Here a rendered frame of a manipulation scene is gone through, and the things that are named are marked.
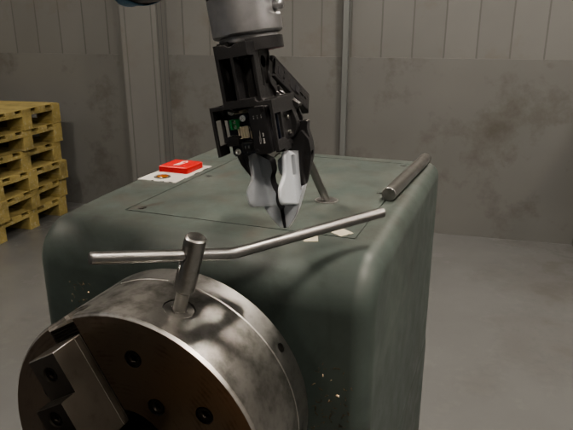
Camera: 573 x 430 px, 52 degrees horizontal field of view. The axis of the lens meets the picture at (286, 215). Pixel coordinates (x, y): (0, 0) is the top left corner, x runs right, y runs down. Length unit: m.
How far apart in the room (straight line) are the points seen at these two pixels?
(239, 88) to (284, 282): 0.23
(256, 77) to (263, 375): 0.30
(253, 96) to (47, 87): 4.93
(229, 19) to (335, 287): 0.31
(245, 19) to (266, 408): 0.39
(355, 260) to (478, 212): 3.93
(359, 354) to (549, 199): 3.98
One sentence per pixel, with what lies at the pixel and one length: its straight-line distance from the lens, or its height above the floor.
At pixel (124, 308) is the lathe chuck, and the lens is 0.62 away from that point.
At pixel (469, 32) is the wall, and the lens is 4.40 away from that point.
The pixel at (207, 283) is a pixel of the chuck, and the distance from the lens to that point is 0.67.
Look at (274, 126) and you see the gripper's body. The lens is 0.59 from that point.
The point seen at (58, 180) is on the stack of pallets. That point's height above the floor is 0.30.
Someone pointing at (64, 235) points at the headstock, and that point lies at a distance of 0.86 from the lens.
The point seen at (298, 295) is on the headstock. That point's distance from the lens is 0.69.
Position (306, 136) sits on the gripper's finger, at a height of 1.39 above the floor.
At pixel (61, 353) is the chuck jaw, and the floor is 1.20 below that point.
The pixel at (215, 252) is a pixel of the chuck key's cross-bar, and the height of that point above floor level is 1.29.
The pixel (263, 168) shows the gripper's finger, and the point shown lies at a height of 1.36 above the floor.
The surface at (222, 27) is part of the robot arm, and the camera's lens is 0.62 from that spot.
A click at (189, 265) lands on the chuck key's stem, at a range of 0.58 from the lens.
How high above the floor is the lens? 1.51
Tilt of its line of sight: 18 degrees down
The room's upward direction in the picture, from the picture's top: straight up
